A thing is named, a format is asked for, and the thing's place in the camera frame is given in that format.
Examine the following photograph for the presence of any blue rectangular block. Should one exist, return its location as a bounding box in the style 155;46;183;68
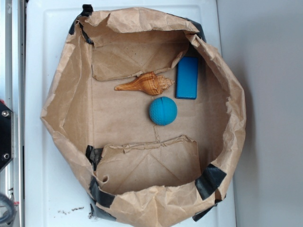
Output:
176;57;198;99

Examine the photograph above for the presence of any orange striped conch shell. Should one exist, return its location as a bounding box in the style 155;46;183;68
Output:
114;72;174;96

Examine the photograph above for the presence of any brown paper bag bin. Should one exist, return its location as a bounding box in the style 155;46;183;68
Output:
41;5;246;227

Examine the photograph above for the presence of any blue dimpled ball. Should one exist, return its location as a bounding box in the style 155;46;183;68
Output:
149;96;178;126

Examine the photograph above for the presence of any black mounting plate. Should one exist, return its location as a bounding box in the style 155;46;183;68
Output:
0;99;14;172

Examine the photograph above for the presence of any aluminium frame rail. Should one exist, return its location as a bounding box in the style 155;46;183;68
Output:
0;0;25;227

